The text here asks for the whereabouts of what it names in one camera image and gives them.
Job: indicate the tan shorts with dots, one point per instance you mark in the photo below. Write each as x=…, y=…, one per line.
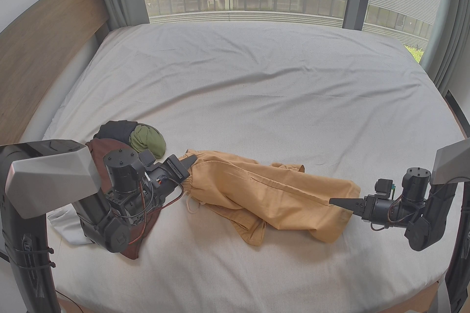
x=279, y=197

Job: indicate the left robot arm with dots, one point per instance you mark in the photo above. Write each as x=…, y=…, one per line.
x=51, y=175

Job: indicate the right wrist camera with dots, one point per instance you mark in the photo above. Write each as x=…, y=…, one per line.
x=383, y=187

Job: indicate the green garment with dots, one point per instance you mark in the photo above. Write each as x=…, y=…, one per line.
x=147, y=140

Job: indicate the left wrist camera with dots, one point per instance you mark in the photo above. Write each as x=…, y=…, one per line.
x=147, y=159

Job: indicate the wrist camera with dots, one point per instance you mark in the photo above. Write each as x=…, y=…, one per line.
x=383, y=187
x=147, y=159

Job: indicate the black garment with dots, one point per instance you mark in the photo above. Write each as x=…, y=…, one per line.
x=113, y=129

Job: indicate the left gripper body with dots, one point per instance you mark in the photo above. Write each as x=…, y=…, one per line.
x=165, y=183

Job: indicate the pale grey garment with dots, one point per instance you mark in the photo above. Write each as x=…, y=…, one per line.
x=68, y=227

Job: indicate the bed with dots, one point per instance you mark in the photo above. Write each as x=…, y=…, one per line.
x=279, y=98

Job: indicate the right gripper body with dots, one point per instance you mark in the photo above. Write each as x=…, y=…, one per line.
x=376, y=209

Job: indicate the brown garment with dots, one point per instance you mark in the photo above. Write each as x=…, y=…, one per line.
x=99, y=151

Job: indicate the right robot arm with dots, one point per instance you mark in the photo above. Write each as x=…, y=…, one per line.
x=437, y=208

